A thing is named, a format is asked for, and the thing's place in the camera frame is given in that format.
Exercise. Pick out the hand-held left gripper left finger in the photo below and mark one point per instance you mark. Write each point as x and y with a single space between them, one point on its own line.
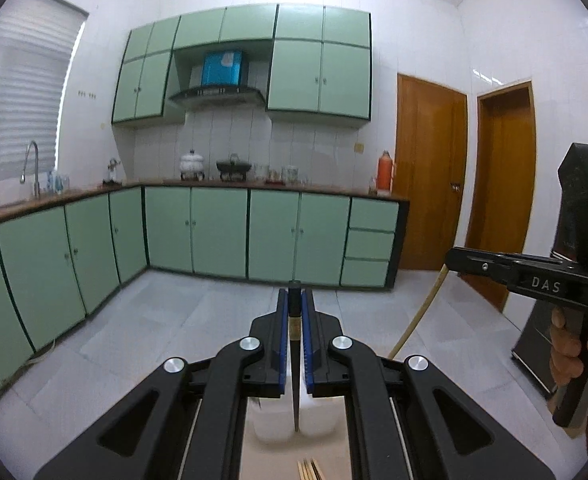
283 350

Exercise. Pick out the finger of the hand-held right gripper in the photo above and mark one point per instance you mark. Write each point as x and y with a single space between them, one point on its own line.
474 262

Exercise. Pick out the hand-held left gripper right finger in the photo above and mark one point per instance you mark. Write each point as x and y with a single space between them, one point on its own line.
308 365

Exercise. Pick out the white plastic utensil holder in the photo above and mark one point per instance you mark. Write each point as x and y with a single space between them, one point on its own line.
319 420

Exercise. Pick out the pale bamboo chopstick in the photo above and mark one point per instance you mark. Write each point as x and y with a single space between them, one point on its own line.
421 310

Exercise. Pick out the person's right hand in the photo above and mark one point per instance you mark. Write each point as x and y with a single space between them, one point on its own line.
561 345

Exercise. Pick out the plain wooden door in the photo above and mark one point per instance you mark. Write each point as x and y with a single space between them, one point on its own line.
504 195

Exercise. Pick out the green drawer unit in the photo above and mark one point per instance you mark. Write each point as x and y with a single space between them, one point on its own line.
371 240

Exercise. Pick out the thin pale wooden chopstick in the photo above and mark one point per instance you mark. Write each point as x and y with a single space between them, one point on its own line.
319 471
310 470
301 471

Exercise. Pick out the black box appliance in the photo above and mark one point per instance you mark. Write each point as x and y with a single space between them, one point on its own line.
534 350

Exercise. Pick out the four-door green base cabinet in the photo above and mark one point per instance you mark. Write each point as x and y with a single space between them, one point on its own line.
244 235

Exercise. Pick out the orange thermos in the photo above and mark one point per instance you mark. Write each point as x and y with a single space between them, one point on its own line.
385 175

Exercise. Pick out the glass jar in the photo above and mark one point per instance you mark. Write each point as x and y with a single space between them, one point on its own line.
291 174

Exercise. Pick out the black wok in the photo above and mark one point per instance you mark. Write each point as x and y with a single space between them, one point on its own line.
233 166

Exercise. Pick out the white lidded pot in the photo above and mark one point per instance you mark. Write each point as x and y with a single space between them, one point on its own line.
193 162

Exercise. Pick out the brown wooden countertop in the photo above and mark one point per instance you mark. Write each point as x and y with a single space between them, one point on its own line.
99 191

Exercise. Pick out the long green base cabinet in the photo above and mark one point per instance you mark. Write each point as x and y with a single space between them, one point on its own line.
49 270

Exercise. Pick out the small white figurine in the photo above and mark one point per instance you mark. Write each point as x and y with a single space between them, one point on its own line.
112 170

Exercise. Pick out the black range hood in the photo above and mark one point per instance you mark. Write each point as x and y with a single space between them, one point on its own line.
219 94

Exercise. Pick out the clear plastic bottle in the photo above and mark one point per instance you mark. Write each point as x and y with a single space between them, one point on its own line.
56 182

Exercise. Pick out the blue box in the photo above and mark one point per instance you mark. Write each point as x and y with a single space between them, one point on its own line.
223 67

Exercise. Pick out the chrome kitchen faucet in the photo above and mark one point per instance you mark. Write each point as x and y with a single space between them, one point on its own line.
35 160

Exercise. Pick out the white window blind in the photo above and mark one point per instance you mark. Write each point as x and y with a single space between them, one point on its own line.
19 95

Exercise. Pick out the wide green wall cabinet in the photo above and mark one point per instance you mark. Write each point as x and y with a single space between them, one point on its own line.
319 65

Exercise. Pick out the tall green wall cabinet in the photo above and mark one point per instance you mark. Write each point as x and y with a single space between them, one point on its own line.
141 85

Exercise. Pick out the row of wall hooks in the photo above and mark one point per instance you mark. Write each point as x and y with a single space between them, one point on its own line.
87 94

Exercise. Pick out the short green wall cabinet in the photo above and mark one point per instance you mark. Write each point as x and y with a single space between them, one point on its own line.
224 25

